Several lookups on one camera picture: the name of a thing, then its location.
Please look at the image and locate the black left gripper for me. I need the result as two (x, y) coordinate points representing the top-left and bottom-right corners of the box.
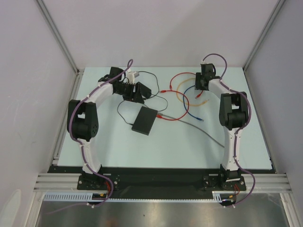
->
(115, 82), (144, 104)

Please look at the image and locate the blue ethernet cable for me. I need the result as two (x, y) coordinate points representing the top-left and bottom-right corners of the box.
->
(183, 85), (204, 123)

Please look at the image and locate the grey ethernet cable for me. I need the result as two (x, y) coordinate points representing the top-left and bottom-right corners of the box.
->
(157, 113), (225, 148)

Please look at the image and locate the black network switch box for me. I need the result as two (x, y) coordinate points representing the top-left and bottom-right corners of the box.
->
(132, 106), (158, 136)

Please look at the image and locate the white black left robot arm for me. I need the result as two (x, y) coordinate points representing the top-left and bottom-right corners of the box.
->
(67, 67), (152, 189)

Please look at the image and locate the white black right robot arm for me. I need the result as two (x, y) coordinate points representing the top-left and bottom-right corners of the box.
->
(195, 62), (251, 190)

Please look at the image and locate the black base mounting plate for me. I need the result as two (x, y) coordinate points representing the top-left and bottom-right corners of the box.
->
(48, 166), (275, 200)

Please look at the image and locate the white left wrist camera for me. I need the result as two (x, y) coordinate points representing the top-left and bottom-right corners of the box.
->
(126, 70), (140, 84)

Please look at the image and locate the yellow ethernet cable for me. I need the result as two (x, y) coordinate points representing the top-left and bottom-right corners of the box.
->
(176, 80), (210, 106)

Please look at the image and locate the left aluminium frame post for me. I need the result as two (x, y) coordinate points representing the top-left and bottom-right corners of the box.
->
(35, 0), (80, 75)

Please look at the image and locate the aluminium frame post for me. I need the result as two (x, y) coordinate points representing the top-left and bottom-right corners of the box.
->
(35, 0), (80, 75)
(242, 0), (287, 73)

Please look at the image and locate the right aluminium frame post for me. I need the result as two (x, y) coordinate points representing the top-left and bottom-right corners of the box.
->
(242, 0), (287, 73)

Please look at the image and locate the aluminium front frame rail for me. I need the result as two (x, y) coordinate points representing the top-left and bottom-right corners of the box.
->
(34, 173), (292, 193)

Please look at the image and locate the white slotted cable duct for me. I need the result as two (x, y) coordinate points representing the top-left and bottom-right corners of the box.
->
(43, 192), (234, 203)

